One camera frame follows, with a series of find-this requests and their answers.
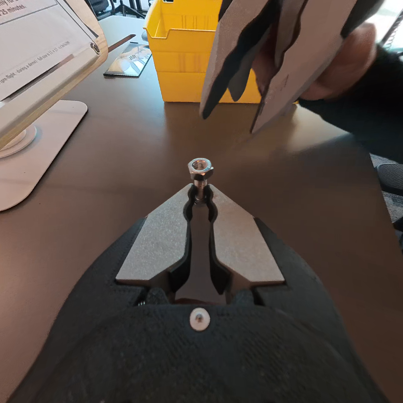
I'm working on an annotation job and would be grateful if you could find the person's right hand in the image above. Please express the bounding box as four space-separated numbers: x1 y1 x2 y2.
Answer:
299 23 379 101

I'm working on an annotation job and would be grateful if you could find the grey office chair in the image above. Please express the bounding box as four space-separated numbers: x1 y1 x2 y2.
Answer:
376 162 403 197

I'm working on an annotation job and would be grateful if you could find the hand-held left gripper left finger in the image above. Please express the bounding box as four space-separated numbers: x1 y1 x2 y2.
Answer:
115 184 194 293

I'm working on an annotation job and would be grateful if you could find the yellow plastic bin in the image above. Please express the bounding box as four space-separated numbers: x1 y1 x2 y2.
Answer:
143 0 300 103

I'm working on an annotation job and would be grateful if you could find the metal page holder wire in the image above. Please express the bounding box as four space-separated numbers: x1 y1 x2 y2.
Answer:
56 0 102 55

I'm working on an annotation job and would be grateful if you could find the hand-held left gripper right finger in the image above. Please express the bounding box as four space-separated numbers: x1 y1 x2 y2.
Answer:
206 184 286 295

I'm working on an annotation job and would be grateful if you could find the printed instruction sheet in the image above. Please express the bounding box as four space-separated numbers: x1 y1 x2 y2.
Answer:
0 0 90 101

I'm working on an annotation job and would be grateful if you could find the black patterned card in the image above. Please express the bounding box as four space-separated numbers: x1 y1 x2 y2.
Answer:
103 42 152 79

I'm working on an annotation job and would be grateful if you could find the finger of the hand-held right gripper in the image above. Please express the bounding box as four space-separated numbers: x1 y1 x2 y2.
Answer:
199 0 277 120
250 0 358 134

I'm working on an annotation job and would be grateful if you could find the silver hex nut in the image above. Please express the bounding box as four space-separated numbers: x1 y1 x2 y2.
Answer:
187 158 215 179

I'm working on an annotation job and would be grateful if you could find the silver bolt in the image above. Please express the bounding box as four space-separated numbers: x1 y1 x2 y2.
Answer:
194 176 210 203

